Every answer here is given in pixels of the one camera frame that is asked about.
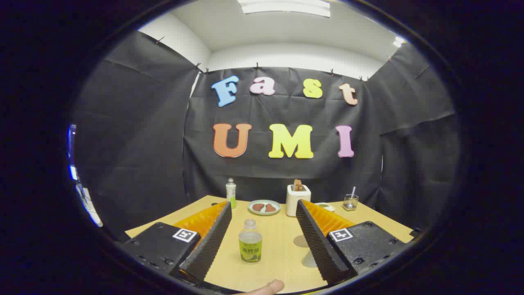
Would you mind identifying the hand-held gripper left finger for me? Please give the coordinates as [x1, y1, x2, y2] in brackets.
[122, 201, 233, 282]

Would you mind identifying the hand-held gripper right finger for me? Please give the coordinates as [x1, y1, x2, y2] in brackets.
[296, 200, 410, 285]

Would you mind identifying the green label juice bottle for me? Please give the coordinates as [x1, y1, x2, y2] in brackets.
[239, 219, 263, 263]

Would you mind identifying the white capped tall bottle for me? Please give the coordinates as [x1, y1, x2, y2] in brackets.
[226, 178, 237, 209]

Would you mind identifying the wooden table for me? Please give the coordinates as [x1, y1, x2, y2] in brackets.
[125, 195, 415, 294]

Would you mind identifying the cream white toaster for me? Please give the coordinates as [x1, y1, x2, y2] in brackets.
[286, 184, 312, 217]

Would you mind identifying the round pale green plate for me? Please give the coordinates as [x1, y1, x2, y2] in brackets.
[248, 200, 281, 216]

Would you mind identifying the black backdrop cloth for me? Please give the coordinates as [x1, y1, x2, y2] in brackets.
[72, 31, 461, 240]

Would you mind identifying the long ceiling light panel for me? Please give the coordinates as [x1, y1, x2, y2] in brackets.
[237, 0, 331, 18]

